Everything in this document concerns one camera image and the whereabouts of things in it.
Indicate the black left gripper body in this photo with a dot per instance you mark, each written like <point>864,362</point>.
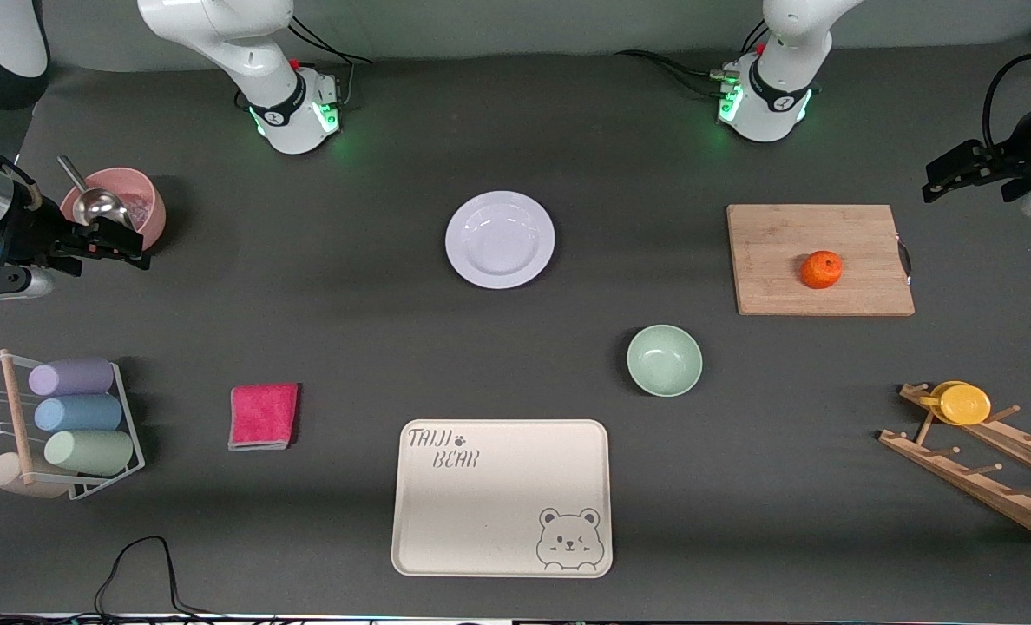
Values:
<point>1004,161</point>

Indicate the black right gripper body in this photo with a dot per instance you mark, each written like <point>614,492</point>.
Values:
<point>31,235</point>

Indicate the orange fruit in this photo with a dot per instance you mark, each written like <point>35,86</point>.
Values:
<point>821,270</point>

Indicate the white round plate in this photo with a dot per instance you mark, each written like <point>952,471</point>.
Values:
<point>500,240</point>

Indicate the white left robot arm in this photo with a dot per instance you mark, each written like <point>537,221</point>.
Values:
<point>776,95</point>

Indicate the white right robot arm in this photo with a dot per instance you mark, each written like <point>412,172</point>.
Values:
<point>220,35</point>

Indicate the metal scoop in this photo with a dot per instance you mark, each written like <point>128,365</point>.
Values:
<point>99,207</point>

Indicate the pink bowl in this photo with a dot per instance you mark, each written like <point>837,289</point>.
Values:
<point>151,213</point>

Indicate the purple cup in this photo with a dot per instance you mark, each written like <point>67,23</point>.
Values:
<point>73,377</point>

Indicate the blue cup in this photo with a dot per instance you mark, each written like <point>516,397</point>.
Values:
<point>80,413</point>

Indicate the wooden cutting board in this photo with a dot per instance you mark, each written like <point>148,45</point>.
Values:
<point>793,260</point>

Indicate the green cup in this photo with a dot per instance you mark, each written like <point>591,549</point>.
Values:
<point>90,452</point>

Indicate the yellow cup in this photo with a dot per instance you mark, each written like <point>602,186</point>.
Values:
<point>965,405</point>

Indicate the pink folded cloth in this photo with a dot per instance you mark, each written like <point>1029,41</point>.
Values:
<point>263,417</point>

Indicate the beige cup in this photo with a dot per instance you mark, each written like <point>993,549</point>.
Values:
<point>3,476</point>

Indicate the wooden dish rack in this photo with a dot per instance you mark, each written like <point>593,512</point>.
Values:
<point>984,486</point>

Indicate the green bowl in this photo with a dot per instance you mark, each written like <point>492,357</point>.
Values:
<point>664,360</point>

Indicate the beige bear print tray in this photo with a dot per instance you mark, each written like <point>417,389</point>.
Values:
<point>498,512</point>

